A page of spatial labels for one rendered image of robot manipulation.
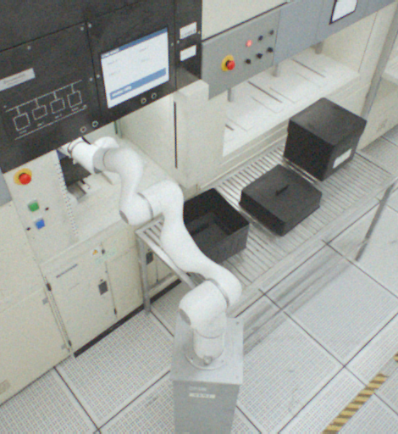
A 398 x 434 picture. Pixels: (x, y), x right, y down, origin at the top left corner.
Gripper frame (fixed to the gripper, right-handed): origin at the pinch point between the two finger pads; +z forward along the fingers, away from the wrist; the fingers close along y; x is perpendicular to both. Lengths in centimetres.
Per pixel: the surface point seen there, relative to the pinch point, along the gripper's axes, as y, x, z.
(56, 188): -19.7, 1.0, -30.6
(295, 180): 83, -35, -73
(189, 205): 32, -32, -50
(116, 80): 11.5, 35.0, -33.5
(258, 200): 60, -35, -69
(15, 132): -28, 32, -31
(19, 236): -39, -12, -30
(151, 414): -26, -122, -82
